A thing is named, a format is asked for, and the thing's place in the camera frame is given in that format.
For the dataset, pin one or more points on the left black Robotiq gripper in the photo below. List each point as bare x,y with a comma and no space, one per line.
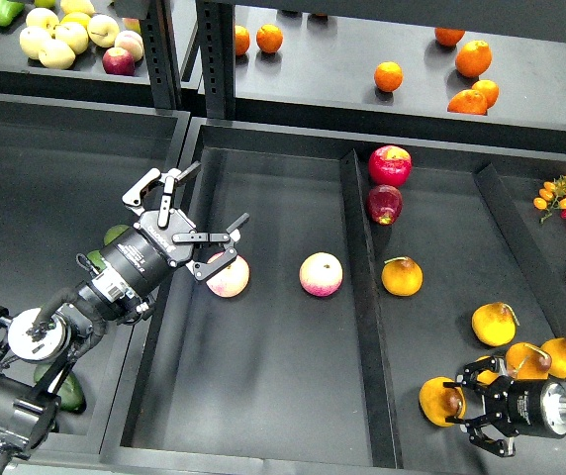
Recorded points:
140,258

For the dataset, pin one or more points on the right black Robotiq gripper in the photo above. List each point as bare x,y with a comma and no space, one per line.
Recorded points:
525,406

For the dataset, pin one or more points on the yellow pear with brown end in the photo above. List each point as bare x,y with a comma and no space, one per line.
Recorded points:
440,399

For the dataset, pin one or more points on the dark green avocado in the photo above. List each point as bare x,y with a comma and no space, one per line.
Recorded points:
71,394

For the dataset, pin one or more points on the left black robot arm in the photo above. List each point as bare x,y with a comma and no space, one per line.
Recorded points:
40,346

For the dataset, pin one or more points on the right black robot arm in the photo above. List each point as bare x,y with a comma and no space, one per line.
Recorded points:
484,435

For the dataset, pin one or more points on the yellow pear right front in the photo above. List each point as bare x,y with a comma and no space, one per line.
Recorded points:
489,371

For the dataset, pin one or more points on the yellow pear right middle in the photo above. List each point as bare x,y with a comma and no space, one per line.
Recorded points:
526,361

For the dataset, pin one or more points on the green avocado top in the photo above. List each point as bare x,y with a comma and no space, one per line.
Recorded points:
114,232

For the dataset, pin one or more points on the yellow pear right back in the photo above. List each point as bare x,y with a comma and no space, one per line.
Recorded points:
495,324

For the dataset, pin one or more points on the green avocado middle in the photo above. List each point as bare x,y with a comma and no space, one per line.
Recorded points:
96,259

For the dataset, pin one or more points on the yellow pear far right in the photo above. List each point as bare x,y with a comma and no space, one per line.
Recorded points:
556,349

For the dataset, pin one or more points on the yellow pear with stem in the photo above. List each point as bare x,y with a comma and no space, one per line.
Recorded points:
402,276

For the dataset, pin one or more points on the pink yellow apple left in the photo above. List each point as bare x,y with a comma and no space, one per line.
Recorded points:
231,280

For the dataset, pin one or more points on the pink yellow apple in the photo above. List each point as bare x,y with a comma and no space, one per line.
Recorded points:
321,274
231,280

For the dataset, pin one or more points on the pink yellow apple right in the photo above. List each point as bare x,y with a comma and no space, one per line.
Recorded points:
321,274

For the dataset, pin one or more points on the black left tray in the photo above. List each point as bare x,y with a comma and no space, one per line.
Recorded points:
64,166

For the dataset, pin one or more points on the black tray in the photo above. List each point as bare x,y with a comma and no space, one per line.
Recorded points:
64,166
278,381

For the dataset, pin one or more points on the red apple on shelf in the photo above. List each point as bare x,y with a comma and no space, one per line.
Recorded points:
118,61

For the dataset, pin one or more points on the black centre tray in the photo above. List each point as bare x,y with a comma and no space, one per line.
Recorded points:
278,381

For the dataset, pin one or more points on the pale peach on shelf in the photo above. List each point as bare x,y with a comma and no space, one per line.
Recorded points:
132,42

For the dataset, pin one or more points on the orange far left shelf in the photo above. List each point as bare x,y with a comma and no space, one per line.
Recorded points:
242,40

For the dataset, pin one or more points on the dark red apple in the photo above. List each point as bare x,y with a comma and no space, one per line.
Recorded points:
384,204

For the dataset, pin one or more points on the bright red apple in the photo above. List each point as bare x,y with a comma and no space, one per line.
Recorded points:
390,165

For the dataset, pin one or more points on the orange middle shelf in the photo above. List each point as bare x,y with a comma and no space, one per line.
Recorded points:
388,76

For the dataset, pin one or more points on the green bell pepper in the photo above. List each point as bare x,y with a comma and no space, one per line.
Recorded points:
9,11

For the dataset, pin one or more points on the orange front right shelf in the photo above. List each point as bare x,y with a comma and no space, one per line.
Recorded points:
468,101

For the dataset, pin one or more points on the orange top shelf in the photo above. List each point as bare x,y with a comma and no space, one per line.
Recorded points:
448,38

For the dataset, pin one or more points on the black shelf post left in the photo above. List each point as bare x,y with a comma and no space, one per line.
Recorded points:
161,57

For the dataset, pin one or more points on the black shelf post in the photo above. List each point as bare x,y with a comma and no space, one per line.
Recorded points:
216,37
161,57

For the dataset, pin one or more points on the black shelf post right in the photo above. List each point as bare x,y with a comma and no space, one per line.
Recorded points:
216,37

